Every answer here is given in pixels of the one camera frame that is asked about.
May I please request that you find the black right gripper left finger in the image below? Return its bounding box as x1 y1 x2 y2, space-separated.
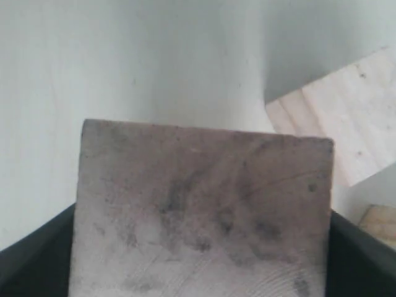
1 205 75 296

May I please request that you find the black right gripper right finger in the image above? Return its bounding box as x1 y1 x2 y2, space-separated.
325 211 395 296

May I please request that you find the third largest wooden cube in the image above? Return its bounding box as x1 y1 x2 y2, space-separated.
358 205 396 249

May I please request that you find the second largest wooden cube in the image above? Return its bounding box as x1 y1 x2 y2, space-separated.
68 119 334 296

